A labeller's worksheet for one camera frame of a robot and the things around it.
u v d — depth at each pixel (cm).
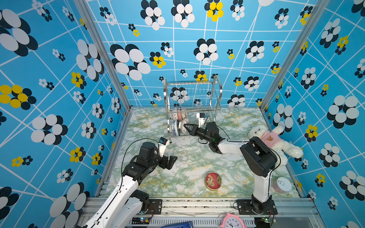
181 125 88
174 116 97
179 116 97
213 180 79
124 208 57
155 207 74
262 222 71
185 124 87
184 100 122
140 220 72
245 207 72
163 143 68
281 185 76
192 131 79
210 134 73
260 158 51
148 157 61
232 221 68
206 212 73
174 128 90
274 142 88
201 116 82
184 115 97
